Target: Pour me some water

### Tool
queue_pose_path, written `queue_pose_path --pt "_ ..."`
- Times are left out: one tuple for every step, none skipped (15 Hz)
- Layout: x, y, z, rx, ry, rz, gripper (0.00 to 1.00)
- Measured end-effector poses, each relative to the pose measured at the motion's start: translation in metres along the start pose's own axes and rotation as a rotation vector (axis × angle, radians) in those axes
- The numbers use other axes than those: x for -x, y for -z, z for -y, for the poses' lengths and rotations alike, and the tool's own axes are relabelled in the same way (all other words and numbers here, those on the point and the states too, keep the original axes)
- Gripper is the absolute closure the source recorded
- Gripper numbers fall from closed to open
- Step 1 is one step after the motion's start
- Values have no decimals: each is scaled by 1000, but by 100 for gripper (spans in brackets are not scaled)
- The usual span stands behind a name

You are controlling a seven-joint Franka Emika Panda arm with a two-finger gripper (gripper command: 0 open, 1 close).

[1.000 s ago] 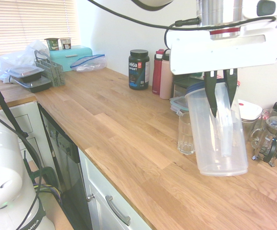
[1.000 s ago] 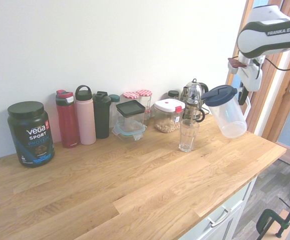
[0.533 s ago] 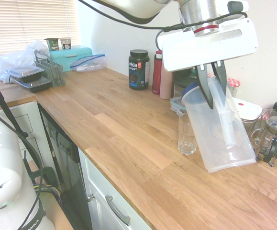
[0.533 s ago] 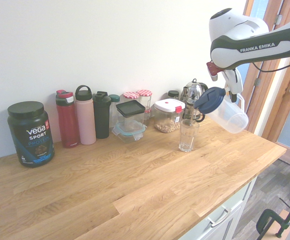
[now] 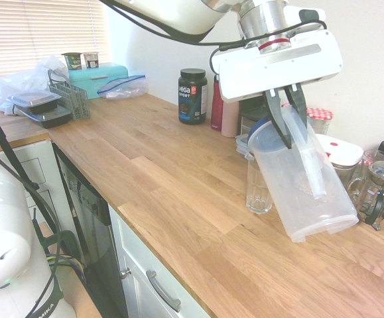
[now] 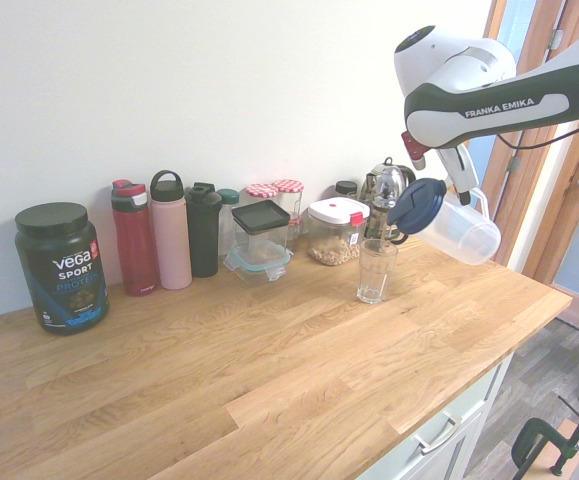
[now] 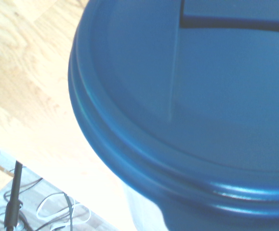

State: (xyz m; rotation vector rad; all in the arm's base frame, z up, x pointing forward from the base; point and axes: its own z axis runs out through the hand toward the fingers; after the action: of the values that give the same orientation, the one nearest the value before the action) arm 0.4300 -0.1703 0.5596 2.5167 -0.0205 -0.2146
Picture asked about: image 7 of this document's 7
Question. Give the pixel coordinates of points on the black camera stand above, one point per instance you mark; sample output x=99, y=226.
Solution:
x=14, y=197

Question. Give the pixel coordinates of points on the clear pitcher with blue lid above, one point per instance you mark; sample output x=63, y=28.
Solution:
x=153, y=96

